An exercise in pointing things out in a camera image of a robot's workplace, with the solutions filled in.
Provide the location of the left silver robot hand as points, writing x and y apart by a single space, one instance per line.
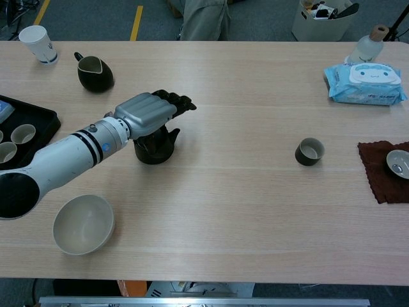
143 112

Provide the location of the dark teacup beige inside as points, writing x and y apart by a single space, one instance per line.
308 153

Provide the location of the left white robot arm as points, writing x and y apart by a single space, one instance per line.
64 156

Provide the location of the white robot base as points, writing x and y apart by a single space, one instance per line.
198 288

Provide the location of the dark pitcher beige inside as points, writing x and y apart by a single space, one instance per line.
96 76

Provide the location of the black plastic tray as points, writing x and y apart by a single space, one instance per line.
35 115

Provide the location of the person legs khaki trousers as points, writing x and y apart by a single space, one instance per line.
204 19

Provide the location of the white paper cup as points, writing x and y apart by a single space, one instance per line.
38 44

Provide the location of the large beige bowl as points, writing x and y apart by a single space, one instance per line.
83 225

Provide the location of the blue white box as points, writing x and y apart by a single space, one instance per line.
5 110

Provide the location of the orange panel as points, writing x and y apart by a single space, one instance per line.
123 288

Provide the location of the white storage bin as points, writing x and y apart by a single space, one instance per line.
319 28

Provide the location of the blue wet wipes pack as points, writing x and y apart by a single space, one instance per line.
364 83

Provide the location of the black utensil in bin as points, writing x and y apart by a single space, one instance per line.
346 9

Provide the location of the clear bottle wooden cap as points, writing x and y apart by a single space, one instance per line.
367 48

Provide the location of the brown cloth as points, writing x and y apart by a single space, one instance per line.
377 179

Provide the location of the small grey dish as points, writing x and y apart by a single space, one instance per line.
397 163

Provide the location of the black tripod leg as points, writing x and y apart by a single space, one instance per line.
399 19

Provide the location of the aluminium rail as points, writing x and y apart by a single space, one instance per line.
204 302

